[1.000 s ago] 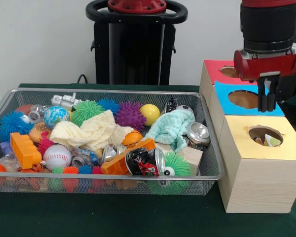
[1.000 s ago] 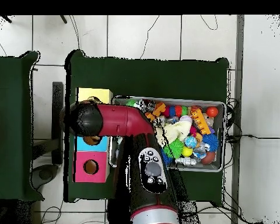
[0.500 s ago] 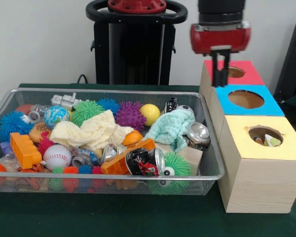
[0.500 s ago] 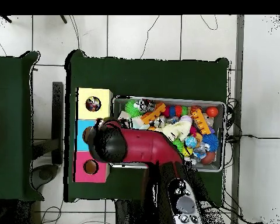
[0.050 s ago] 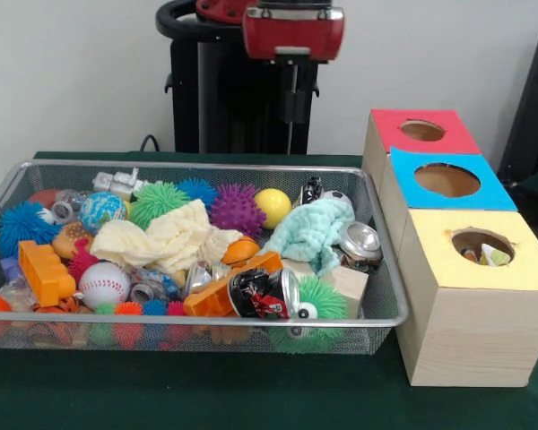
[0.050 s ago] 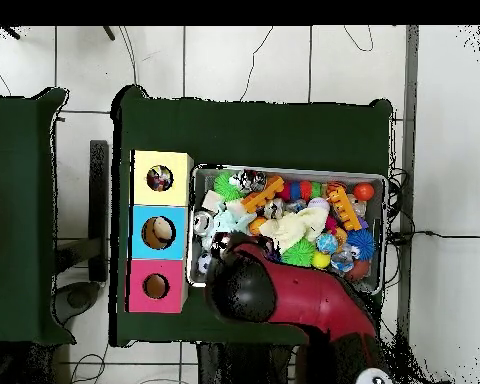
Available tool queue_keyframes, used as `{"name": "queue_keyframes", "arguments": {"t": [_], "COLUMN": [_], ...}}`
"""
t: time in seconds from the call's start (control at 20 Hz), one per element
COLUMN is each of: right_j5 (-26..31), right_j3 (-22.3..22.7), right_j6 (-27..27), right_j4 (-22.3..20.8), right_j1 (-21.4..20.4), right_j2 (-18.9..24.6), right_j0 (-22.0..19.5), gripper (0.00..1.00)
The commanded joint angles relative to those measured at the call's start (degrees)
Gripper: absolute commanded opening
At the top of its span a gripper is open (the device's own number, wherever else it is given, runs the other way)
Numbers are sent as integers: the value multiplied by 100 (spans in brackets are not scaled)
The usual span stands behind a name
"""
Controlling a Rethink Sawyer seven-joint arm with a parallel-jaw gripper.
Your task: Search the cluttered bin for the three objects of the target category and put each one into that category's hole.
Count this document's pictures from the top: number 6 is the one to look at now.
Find crushed black red can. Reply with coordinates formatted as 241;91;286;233
229;169;267;194

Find cream waffle cloth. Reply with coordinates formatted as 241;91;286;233
258;206;329;253

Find black upright panel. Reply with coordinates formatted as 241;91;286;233
88;139;110;283

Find blue globe ball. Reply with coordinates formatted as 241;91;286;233
316;232;339;255

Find black power cable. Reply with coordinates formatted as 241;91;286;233
385;229;480;246

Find grey round stand base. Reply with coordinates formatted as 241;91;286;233
51;280;102;326

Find green fuzzy ball with eyes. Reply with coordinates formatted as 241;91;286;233
213;170;245;201

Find dark green table cloth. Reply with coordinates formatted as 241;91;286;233
0;86;77;347
108;85;394;355

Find colourful patterned cloth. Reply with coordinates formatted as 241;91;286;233
146;164;174;192

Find crushed silver can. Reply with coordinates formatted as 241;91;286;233
192;210;215;236

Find mint green waffle cloth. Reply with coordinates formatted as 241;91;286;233
201;199;258;251

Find orange toy brick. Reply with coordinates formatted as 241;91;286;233
239;174;285;213
325;185;362;232

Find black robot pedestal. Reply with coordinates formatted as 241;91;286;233
195;342;295;384

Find wooden box with three holes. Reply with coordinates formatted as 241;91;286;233
125;149;195;314

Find shallow mesh bin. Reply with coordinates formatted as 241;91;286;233
185;162;388;296

